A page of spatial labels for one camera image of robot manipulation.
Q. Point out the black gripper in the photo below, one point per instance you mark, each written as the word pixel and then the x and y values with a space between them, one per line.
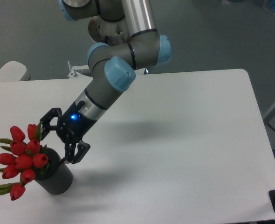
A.
pixel 70 128

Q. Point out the red tulip bouquet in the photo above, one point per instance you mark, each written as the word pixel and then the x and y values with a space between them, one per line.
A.
pixel 26 159

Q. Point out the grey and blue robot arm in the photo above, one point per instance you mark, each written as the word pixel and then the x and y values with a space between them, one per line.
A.
pixel 112 67

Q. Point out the dark grey ribbed vase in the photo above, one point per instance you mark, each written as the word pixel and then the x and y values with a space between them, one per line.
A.
pixel 58 178

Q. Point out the white chair armrest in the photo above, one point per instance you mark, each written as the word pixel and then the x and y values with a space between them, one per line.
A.
pixel 14 71

